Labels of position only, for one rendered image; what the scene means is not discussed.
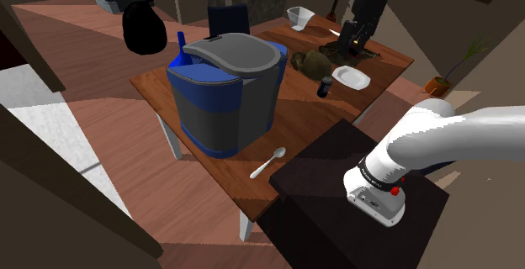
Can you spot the dark blue chair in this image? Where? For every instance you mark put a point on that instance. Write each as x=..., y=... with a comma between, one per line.
x=228, y=19

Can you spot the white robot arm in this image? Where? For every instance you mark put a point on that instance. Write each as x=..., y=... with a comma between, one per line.
x=426, y=137

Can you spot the wooden table with white legs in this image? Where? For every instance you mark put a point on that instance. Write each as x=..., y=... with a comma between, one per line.
x=303, y=116

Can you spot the blue funnel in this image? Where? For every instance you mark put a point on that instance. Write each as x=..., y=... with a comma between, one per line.
x=183, y=53

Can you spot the blue and grey lidded bin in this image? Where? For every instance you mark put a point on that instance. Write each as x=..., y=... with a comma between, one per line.
x=221, y=96

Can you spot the potted plant in orange pot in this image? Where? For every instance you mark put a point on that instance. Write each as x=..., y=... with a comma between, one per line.
x=438, y=85

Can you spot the black bag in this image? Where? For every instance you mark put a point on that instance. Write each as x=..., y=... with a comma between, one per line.
x=143, y=26

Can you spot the dark robot stand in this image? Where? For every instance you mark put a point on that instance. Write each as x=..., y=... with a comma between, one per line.
x=328, y=202

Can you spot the white cup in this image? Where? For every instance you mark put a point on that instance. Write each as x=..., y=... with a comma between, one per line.
x=299, y=17

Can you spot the dark can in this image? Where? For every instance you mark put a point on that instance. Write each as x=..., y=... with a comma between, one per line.
x=324, y=87

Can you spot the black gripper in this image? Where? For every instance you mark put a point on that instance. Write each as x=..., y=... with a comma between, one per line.
x=369, y=8

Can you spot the white spoon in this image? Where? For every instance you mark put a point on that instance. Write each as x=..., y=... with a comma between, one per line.
x=266, y=165

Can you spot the white square plate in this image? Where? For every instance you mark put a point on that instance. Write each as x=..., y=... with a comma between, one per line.
x=350, y=77

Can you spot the olive brown lumpy object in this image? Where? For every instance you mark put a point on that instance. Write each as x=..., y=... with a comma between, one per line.
x=313, y=63

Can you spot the white knife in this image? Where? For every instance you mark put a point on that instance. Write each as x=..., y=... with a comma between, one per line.
x=334, y=32

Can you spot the dark brown cloth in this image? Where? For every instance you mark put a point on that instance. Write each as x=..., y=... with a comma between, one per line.
x=334, y=53

